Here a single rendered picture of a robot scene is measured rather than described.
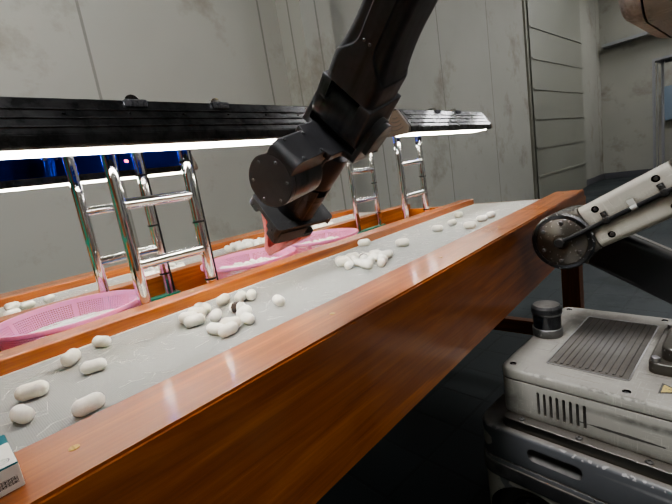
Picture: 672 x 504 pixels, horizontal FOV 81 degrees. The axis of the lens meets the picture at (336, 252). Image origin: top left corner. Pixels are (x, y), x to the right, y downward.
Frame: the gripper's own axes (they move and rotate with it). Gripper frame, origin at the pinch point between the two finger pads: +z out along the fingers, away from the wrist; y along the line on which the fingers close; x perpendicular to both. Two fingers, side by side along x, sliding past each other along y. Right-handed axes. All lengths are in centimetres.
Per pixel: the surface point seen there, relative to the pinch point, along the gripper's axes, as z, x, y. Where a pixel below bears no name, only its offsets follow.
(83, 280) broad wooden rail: 79, -54, 2
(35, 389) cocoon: 15.8, 0.7, 29.6
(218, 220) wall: 158, -125, -111
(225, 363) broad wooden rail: -0.6, 12.9, 15.5
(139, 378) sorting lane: 10.9, 6.5, 20.4
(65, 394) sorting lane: 15.0, 3.1, 27.3
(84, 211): 37, -45, 7
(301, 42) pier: 59, -196, -190
